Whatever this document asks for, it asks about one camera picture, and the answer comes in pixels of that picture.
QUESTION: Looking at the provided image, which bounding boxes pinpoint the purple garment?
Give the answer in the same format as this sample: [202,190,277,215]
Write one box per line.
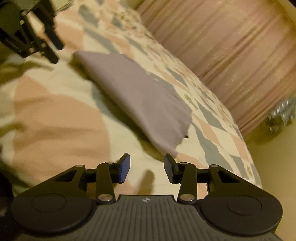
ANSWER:
[73,50,192,157]

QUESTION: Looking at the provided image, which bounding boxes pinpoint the checkered pink blue quilt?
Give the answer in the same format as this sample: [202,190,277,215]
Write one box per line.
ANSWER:
[1,1,261,195]

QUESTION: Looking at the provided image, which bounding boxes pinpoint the silver foil decoration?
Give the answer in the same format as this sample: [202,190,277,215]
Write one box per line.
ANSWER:
[260,96,295,136]

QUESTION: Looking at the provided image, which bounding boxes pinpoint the pink curtain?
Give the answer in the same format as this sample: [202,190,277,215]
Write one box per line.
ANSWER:
[138,1,295,135]

